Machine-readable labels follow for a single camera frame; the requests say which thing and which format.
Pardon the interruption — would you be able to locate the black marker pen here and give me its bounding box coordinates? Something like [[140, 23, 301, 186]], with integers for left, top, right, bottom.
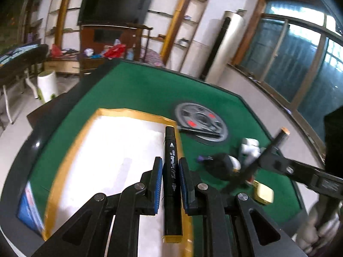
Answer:
[[163, 126, 183, 243]]

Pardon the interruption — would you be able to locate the white gloved right hand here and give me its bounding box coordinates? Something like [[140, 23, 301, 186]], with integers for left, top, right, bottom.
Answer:
[[295, 195, 342, 256]]

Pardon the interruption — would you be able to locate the white power adapter plug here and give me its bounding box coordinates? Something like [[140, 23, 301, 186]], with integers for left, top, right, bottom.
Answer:
[[239, 138, 260, 166]]

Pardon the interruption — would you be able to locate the cream yellow case with keyring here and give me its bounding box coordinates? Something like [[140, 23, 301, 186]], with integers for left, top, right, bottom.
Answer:
[[253, 180, 274, 205]]

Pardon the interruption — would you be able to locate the gold rimmed white tray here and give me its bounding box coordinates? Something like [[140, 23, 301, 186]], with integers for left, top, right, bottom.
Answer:
[[42, 109, 177, 240]]

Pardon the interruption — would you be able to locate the window with green glass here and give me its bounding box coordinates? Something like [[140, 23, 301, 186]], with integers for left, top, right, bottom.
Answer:
[[232, 0, 342, 150]]

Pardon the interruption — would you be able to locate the silver tower air conditioner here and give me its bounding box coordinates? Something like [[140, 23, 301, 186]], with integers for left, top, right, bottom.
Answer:
[[199, 11, 244, 84]]

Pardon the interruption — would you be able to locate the white trash bin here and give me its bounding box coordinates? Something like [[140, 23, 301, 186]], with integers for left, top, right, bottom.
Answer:
[[37, 70, 59, 104]]

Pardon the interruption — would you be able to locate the red plastic bag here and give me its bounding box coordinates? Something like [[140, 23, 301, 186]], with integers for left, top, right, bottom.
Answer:
[[103, 44, 126, 59]]

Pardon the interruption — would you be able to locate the dark wooden chair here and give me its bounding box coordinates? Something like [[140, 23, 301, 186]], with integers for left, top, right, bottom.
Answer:
[[125, 22, 153, 63]]

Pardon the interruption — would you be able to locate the black flat screen television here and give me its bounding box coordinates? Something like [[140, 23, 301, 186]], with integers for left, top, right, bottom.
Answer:
[[77, 0, 152, 25]]

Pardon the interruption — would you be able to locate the wooden wall shelf unit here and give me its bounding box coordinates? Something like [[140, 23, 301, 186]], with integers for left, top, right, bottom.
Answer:
[[44, 0, 208, 71]]

